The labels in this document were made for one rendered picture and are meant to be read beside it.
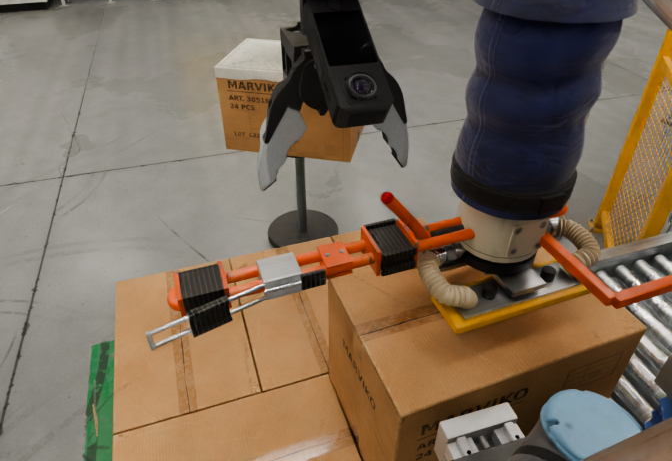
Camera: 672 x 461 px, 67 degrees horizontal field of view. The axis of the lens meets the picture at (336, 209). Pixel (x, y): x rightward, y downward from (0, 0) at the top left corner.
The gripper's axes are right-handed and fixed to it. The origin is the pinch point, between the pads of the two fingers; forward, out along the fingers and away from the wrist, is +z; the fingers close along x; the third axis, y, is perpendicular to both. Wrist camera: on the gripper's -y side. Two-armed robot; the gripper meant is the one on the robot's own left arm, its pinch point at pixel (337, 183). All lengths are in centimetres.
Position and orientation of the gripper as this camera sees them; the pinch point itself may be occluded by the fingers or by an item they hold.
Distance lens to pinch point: 51.1
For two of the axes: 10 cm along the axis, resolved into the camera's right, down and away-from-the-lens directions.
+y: -2.9, -5.6, 7.7
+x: -9.6, 1.7, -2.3
